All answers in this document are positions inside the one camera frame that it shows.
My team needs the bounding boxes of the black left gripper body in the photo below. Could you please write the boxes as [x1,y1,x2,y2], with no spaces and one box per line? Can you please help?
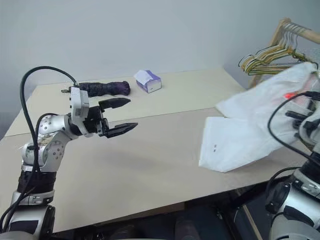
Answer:
[83,105,110,138]

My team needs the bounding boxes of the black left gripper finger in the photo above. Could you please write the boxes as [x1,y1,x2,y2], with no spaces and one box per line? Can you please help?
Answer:
[104,122,139,139]
[98,97,132,113]

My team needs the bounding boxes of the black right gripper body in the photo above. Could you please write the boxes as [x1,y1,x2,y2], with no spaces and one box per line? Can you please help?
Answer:
[285,109,309,132]

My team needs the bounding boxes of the white shorts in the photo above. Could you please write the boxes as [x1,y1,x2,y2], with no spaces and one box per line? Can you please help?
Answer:
[198,62,320,174]

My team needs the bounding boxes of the folded dark purple umbrella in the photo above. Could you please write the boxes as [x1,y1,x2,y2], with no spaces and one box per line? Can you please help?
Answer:
[60,80,132,97]

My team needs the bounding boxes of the purple white tissue box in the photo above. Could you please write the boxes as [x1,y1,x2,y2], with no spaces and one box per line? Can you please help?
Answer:
[133,69,163,95]

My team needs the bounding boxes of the wooden clothes rack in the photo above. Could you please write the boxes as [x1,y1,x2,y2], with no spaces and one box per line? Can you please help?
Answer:
[247,17,320,89]

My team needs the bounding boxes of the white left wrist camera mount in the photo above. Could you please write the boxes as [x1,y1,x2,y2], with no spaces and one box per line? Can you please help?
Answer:
[68,85,95,139]

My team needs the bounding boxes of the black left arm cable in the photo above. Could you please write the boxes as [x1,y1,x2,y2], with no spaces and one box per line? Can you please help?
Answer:
[0,65,79,226]

